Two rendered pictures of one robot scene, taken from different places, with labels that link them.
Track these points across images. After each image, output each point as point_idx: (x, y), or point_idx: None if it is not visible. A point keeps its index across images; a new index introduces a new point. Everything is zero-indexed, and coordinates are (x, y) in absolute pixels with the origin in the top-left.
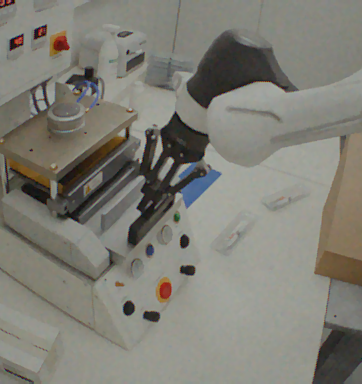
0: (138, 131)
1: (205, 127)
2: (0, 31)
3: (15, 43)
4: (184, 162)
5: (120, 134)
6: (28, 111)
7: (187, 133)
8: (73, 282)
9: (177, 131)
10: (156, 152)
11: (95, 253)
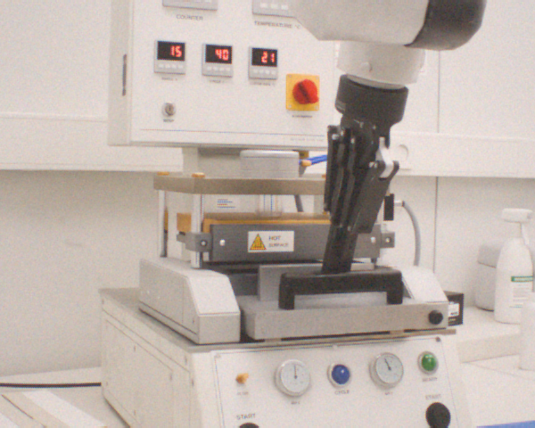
0: (522, 378)
1: (358, 64)
2: (191, 27)
3: (216, 54)
4: (361, 158)
5: (487, 376)
6: (251, 196)
7: (344, 87)
8: (177, 367)
9: (337, 92)
10: (531, 397)
11: (213, 300)
